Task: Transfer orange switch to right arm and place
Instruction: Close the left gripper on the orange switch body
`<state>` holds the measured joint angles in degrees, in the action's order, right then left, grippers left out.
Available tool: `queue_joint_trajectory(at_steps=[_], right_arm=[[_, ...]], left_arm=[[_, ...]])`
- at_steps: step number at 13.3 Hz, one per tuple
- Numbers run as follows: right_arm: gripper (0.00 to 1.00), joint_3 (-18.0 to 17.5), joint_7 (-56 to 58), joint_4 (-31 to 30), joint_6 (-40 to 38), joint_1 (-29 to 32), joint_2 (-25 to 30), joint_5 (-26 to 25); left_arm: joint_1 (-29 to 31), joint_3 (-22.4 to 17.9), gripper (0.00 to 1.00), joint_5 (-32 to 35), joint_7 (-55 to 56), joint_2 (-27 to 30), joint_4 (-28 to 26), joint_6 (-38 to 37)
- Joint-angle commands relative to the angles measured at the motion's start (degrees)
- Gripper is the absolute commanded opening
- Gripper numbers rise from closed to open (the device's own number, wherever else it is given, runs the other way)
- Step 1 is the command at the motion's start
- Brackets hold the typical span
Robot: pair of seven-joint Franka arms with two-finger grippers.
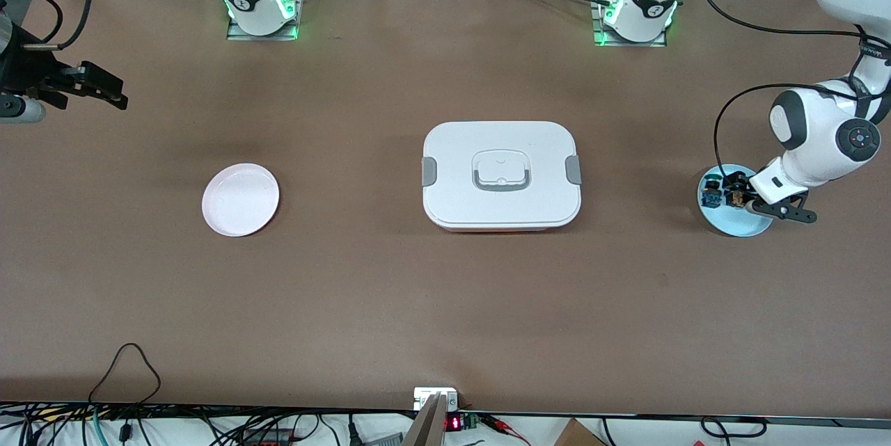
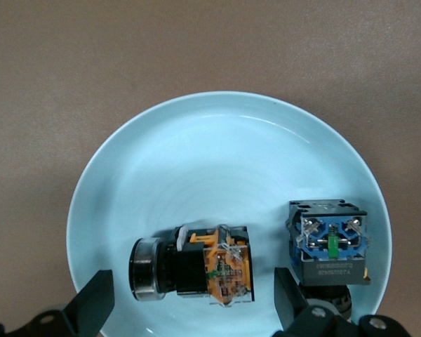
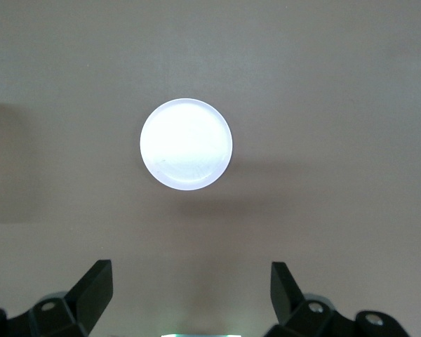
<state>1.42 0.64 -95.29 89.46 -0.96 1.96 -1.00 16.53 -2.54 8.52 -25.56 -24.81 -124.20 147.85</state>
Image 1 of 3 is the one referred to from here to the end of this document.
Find white lunch box grey latches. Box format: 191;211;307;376
421;120;583;233

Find red clip leads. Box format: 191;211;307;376
480;415;530;446

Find black cable loop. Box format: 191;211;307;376
700;417;766;440

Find white mounting block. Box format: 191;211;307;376
413;388;460;412

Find pink round plate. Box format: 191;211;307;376
201;163;281;238

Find brown cardboard piece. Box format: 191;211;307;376
553;418;606;446

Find light blue round plate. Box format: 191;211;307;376
697;164;775;238

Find thin black looped cable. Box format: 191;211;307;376
87;343;162;441

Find aluminium profile bar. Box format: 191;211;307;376
400;392;448;446

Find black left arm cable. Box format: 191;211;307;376
693;0;891;182

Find blue push-button switch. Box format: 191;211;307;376
700;173;725;209

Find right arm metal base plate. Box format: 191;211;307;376
226;0;307;42

